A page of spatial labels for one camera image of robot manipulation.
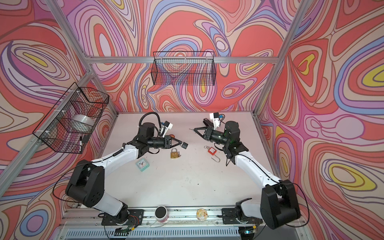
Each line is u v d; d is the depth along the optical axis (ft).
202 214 2.44
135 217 2.39
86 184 1.45
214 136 2.20
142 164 2.92
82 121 2.39
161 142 2.41
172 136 2.55
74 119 2.27
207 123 3.65
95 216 2.44
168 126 2.54
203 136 2.26
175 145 2.55
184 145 2.63
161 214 2.32
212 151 3.14
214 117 2.31
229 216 2.39
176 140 2.59
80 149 2.22
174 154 3.12
